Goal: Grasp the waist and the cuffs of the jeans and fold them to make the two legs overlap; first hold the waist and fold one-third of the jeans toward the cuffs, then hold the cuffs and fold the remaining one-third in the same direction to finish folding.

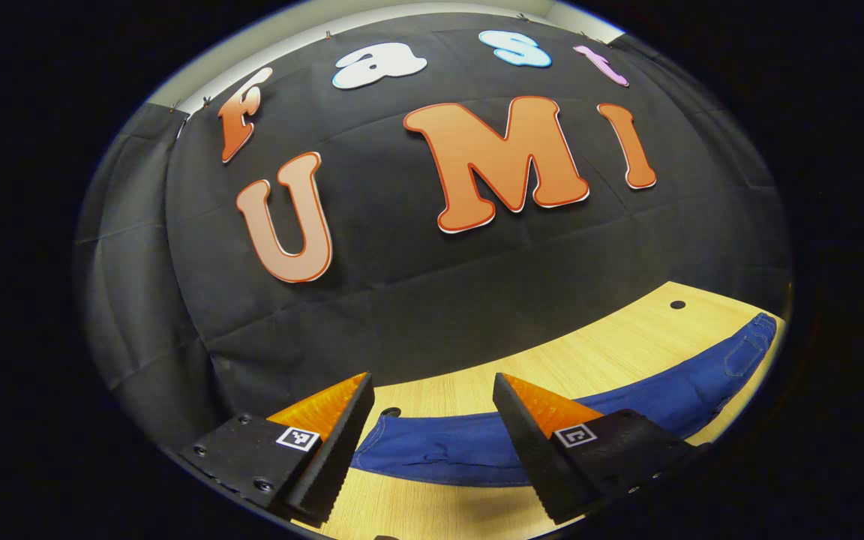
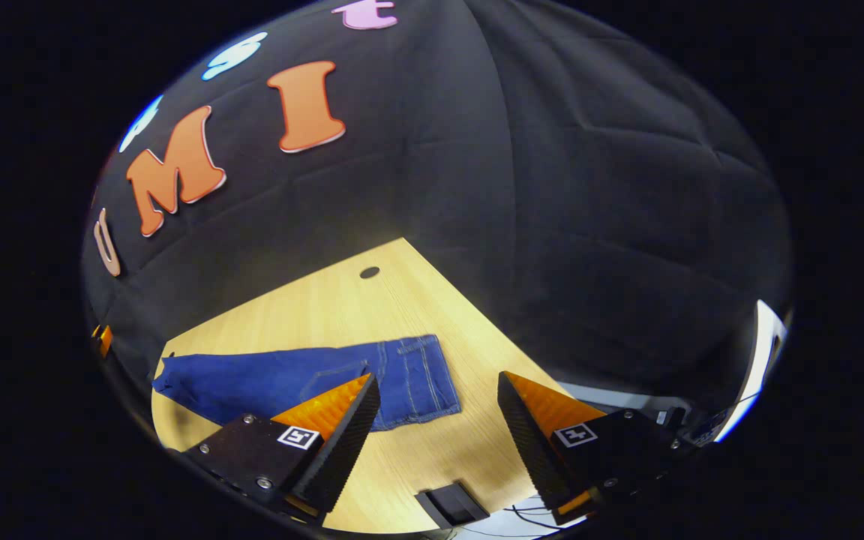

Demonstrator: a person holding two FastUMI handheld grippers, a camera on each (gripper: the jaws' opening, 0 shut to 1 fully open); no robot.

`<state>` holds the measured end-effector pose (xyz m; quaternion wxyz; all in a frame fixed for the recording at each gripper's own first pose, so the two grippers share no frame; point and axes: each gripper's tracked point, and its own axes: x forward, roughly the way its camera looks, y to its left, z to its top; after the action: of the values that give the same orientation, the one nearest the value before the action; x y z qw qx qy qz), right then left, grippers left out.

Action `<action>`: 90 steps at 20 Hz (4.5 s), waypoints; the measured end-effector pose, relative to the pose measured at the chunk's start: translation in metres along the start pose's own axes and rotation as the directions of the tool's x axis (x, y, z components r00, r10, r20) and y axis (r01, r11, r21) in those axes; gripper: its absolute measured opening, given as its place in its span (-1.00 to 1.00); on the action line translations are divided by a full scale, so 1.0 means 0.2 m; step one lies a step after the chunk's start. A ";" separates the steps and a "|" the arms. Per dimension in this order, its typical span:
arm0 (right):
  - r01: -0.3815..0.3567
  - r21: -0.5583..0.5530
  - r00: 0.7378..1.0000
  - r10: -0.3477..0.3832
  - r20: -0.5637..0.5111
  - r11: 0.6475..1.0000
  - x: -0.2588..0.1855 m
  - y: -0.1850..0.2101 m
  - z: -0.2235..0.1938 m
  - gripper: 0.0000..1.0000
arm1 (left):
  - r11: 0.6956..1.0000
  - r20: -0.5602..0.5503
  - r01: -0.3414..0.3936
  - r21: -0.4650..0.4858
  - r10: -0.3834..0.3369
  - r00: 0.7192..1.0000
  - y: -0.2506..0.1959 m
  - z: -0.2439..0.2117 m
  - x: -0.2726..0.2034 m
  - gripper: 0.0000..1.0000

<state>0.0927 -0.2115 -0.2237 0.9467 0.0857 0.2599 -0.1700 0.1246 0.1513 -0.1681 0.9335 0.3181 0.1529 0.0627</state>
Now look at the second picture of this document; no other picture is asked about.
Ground black rectangular table socket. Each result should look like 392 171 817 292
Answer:
414 481 491 529

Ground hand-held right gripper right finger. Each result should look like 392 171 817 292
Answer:
497 370 697 526

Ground blue denim jeans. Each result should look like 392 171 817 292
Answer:
151 334 463 434

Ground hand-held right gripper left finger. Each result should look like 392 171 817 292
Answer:
181 373 382 524

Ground thin black cable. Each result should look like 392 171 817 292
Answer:
505 505 579 532

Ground black backdrop cloth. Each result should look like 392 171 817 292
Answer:
79 0 793 421

